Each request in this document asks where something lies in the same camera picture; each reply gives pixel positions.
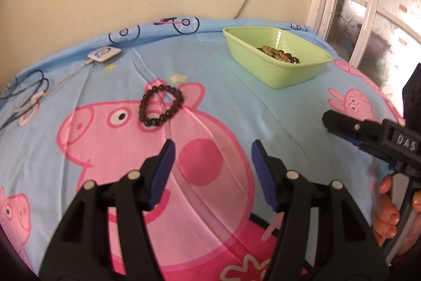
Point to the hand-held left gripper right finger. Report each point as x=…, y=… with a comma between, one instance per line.
x=264, y=175

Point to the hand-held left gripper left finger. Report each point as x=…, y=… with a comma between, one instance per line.
x=161, y=175

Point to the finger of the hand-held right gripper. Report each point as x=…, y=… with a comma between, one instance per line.
x=348, y=123
x=378, y=151

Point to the light green plastic basin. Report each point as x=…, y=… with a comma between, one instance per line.
x=263, y=70

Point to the person's right hand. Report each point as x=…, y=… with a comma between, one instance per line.
x=384, y=208

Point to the blue cartoon pig bedsheet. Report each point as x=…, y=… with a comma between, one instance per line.
x=279, y=109

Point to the small white square device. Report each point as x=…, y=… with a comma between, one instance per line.
x=105, y=54

